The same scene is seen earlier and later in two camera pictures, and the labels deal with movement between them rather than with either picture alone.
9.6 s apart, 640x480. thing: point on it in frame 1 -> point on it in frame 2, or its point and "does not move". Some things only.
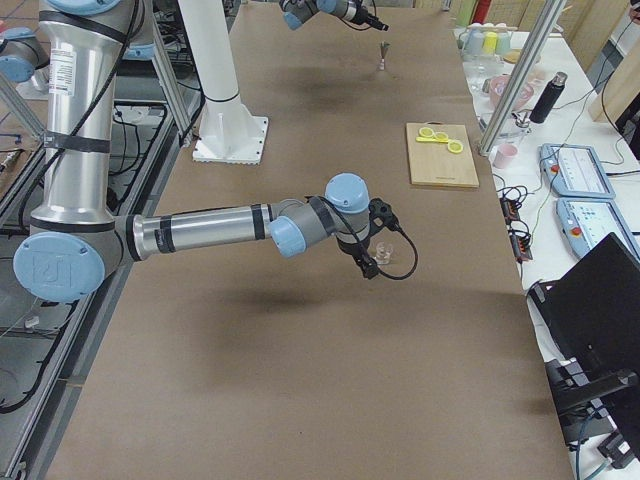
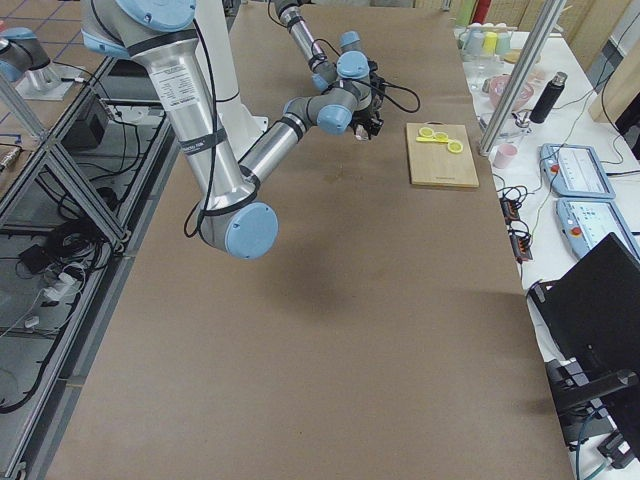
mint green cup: (503, 42) does not move
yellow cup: (489, 43) does not move
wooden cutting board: (433, 164) does not move
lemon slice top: (426, 132) does not move
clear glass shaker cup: (384, 253) -> (361, 133)
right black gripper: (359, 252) -> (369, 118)
